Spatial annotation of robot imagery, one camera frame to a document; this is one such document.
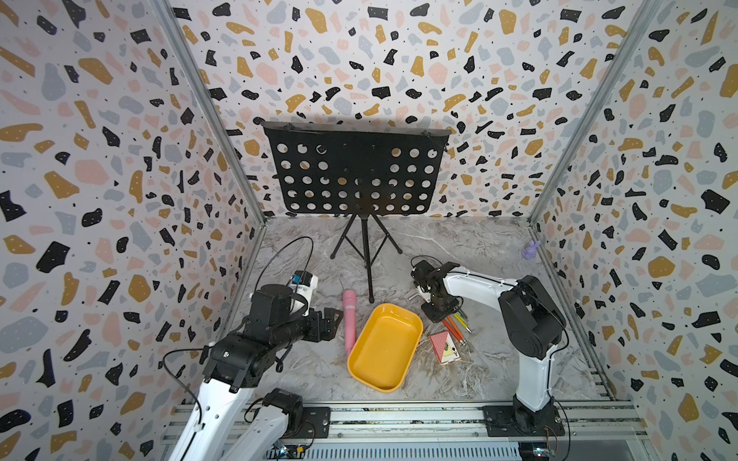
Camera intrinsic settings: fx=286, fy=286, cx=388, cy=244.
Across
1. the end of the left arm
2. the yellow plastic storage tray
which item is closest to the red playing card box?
the yellow plastic storage tray

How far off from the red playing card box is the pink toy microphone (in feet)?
0.82

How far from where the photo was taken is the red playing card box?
0.85 metres

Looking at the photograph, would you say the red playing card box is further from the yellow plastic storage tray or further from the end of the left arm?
the end of the left arm

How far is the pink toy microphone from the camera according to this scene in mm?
Answer: 866
